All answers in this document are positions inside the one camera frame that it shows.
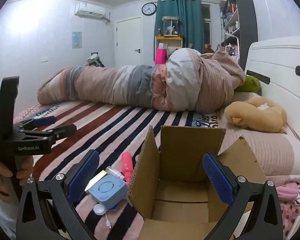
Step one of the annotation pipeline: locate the person's left hand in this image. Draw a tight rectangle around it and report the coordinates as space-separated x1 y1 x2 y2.
0 155 34 202

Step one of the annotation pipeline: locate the white charging cable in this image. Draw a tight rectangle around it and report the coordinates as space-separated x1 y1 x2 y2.
104 210 113 230

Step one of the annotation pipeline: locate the yellow side table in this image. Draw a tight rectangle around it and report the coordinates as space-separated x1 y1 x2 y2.
155 35 184 64

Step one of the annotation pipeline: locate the pink ribbed bedding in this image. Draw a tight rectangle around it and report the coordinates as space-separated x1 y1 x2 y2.
219 92 300 179

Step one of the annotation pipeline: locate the teal curtain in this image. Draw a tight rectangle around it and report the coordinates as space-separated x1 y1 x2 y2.
154 0 205 63

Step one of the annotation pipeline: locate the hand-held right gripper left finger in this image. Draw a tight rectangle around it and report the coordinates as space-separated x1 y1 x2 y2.
16 149 100 240

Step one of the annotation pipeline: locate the white bed headboard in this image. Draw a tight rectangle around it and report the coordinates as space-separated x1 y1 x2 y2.
245 36 300 155

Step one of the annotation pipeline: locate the pink plastic bottle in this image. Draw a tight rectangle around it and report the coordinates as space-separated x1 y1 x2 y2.
121 152 134 183

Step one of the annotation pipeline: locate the glass display case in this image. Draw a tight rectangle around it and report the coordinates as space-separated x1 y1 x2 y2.
161 16 180 36

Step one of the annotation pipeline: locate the striped fleece blanket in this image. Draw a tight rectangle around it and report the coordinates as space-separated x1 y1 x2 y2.
14 100 227 240

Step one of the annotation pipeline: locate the white door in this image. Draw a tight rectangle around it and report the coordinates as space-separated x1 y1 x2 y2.
115 17 142 67

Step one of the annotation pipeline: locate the dark tall bookshelf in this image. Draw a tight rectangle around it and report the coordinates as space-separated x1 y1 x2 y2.
219 0 259 71

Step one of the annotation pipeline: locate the rolled pink grey duvet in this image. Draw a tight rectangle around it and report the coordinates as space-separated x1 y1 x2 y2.
37 44 247 113

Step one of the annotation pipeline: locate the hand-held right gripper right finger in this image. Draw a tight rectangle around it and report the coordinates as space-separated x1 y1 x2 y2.
202 152 283 240

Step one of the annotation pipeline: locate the blue square device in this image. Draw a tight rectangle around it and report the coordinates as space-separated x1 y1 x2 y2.
88 175 129 211

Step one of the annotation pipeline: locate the window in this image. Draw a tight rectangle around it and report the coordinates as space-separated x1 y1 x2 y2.
201 2 212 46

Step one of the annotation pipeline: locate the round wall clock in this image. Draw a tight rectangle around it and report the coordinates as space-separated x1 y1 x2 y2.
142 2 157 16

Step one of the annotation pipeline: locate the pink box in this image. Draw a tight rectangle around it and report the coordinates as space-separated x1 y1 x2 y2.
155 44 169 65

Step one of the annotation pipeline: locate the white air conditioner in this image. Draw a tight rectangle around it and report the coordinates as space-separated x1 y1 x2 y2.
74 2 111 23

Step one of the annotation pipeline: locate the small silver clear bottle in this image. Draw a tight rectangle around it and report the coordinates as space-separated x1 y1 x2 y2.
105 166 126 180

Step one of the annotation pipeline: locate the white round lens case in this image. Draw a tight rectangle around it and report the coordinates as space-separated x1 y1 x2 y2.
94 203 108 216

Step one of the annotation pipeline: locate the person's left forearm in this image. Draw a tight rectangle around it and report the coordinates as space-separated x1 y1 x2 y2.
0 192 18 233

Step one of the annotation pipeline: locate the brown plush toy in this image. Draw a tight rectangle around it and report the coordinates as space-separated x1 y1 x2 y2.
224 96 288 133

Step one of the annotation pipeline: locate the light blue wall poster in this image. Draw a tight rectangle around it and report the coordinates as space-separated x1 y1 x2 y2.
72 31 83 49

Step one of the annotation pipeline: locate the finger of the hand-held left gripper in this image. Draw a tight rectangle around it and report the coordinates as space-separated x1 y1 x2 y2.
22 116 57 130
15 124 77 141

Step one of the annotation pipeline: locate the pink printed pillow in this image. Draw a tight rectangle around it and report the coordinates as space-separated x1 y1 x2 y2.
275 177 300 238

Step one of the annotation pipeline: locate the brown cardboard box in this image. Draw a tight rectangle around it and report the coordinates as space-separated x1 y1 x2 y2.
127 125 267 240

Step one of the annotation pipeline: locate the cream flat box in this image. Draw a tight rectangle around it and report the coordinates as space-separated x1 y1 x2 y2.
85 170 108 192

